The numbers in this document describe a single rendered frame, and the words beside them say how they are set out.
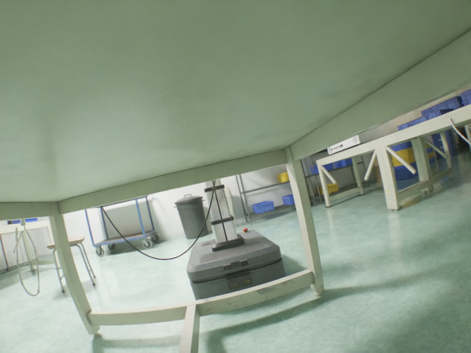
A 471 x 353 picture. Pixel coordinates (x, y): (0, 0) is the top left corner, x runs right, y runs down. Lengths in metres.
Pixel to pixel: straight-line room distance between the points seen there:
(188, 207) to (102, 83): 3.15
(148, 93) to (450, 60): 0.43
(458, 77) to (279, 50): 0.28
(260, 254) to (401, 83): 0.98
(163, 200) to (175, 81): 3.74
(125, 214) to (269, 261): 3.38
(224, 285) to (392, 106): 1.05
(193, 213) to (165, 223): 0.80
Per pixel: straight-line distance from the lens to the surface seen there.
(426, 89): 0.42
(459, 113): 1.81
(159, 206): 3.97
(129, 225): 4.18
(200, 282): 1.16
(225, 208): 1.33
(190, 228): 3.39
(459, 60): 0.40
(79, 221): 4.70
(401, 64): 0.41
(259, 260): 1.14
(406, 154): 4.36
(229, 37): 0.20
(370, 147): 2.41
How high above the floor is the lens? 0.59
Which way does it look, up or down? 4 degrees up
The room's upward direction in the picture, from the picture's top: 13 degrees counter-clockwise
